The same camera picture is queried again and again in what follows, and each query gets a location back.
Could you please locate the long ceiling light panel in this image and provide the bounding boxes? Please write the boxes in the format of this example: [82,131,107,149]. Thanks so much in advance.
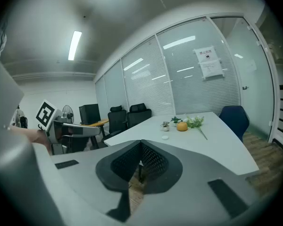
[67,31,83,61]

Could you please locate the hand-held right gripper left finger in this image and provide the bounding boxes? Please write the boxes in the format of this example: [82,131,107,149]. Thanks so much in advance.
[50,139,142,226]

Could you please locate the frosted glass door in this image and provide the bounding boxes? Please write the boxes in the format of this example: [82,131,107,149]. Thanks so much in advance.
[211,15,275,143]

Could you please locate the standing fan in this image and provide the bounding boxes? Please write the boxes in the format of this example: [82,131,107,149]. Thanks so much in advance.
[62,105,75,123]

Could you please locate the yellow wooden desk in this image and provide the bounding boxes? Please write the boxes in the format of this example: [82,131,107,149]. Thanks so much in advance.
[80,118,109,150]

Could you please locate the paper notice with red heading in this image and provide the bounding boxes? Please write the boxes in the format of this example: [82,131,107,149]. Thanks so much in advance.
[193,46,218,63]

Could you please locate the orange round pot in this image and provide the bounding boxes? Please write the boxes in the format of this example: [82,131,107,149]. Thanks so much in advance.
[176,121,188,132]

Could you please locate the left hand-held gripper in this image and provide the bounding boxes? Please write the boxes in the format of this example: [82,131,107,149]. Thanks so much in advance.
[35,99,101,155]

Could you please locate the plain white paper notice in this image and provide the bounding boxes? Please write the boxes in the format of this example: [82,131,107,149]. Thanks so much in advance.
[199,59,225,81]

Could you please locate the black mesh office chair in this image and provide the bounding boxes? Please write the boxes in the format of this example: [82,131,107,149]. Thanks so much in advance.
[101,105,128,148]
[126,103,153,129]

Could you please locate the white artificial flower bouquet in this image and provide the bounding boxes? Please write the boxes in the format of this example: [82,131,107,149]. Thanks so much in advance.
[184,115,208,141]

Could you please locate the black computer monitor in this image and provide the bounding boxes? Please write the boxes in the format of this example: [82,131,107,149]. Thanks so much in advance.
[79,104,101,125]

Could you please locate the blue chair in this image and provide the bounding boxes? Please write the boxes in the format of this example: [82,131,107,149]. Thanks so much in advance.
[218,105,250,144]

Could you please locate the person's left forearm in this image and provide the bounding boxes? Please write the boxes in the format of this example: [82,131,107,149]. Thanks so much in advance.
[10,125,52,154]

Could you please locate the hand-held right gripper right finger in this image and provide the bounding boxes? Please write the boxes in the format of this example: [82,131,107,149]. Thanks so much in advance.
[132,139,262,226]

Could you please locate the small green potted plant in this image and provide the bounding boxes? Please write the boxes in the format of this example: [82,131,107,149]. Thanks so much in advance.
[170,116,182,127]

